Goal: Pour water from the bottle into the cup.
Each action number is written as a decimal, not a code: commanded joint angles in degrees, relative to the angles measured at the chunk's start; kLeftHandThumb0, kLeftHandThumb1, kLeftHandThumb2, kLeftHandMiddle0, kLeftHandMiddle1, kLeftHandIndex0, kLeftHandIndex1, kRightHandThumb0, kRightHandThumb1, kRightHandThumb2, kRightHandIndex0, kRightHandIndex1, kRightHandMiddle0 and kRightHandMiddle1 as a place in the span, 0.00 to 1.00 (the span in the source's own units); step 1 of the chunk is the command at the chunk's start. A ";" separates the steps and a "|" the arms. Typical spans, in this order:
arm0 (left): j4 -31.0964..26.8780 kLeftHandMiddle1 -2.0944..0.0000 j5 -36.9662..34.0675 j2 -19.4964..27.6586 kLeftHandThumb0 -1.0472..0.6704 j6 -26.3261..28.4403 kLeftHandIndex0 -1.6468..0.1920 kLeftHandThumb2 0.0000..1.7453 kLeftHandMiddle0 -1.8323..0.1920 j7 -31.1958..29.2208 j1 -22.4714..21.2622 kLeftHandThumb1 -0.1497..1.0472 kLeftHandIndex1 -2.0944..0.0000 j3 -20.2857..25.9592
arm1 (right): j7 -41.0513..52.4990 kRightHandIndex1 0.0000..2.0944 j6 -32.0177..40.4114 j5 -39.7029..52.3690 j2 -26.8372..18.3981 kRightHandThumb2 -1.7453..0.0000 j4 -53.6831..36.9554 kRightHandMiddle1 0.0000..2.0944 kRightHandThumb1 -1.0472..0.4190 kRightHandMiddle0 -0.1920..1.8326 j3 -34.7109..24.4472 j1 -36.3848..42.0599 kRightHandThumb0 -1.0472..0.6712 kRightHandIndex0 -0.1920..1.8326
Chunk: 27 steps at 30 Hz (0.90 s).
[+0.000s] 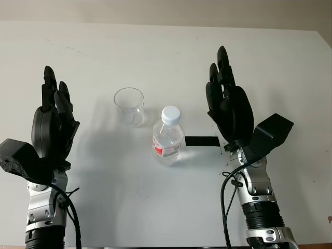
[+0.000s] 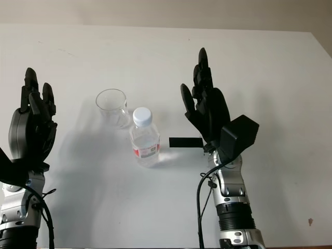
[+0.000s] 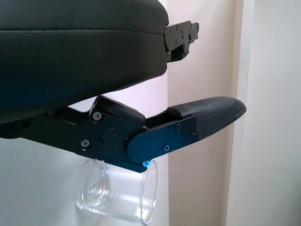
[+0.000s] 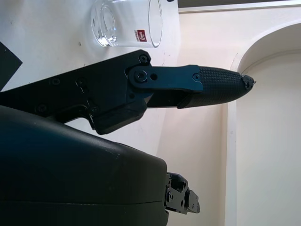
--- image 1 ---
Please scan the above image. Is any clear plastic cup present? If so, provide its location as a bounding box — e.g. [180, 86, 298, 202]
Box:
[113, 87, 145, 128]

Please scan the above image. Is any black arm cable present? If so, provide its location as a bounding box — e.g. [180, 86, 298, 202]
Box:
[220, 158, 261, 249]
[49, 181, 82, 249]

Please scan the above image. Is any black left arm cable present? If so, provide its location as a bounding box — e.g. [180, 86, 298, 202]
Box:
[49, 181, 82, 249]

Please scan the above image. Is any black tape strip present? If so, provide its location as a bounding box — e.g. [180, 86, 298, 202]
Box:
[184, 136, 220, 147]

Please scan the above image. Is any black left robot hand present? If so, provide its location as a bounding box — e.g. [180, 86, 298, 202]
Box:
[31, 65, 80, 170]

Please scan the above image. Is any clear water bottle red label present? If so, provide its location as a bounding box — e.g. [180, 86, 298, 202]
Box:
[151, 105, 185, 167]

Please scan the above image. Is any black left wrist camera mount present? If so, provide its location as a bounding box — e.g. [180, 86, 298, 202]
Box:
[0, 139, 57, 183]

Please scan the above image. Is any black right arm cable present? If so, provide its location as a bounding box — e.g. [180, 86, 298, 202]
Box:
[220, 158, 261, 249]

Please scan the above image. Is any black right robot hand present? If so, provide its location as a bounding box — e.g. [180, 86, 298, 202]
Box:
[205, 46, 255, 150]

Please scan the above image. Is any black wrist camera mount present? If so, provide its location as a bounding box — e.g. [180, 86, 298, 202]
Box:
[243, 113, 295, 163]
[0, 139, 57, 183]

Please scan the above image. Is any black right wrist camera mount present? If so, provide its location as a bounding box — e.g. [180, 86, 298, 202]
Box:
[243, 113, 295, 163]

